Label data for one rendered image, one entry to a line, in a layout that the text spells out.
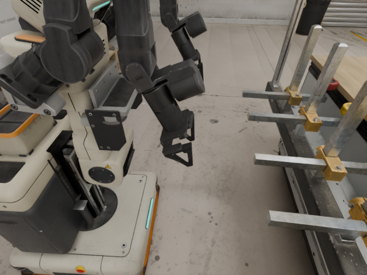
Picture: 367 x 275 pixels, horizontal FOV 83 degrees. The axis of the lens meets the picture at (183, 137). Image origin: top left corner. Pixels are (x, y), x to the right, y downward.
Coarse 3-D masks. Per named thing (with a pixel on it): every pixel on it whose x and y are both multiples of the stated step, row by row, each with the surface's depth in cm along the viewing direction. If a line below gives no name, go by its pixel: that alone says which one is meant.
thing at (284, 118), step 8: (248, 112) 95; (256, 112) 94; (248, 120) 95; (256, 120) 94; (264, 120) 94; (272, 120) 93; (280, 120) 92; (288, 120) 92; (296, 120) 91; (304, 120) 91; (328, 120) 90; (336, 120) 90
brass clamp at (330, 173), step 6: (318, 150) 80; (318, 156) 79; (324, 156) 75; (330, 162) 73; (336, 162) 73; (330, 168) 71; (342, 168) 71; (324, 174) 74; (330, 174) 71; (336, 174) 71; (342, 174) 70; (330, 180) 73; (336, 180) 72
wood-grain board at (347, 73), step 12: (312, 60) 132; (324, 60) 127; (348, 60) 127; (360, 60) 127; (336, 72) 114; (348, 72) 114; (360, 72) 114; (348, 84) 103; (360, 84) 103; (348, 96) 96
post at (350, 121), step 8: (360, 88) 61; (360, 96) 61; (352, 104) 64; (360, 104) 61; (352, 112) 64; (360, 112) 63; (344, 120) 67; (352, 120) 65; (360, 120) 64; (336, 128) 71; (344, 128) 67; (352, 128) 66; (336, 136) 70; (344, 136) 69; (328, 144) 75; (336, 144) 71; (344, 144) 71; (328, 152) 74; (336, 152) 74
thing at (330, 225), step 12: (276, 216) 56; (288, 216) 56; (300, 216) 56; (312, 216) 56; (300, 228) 56; (312, 228) 55; (324, 228) 54; (336, 228) 54; (348, 228) 53; (360, 228) 53
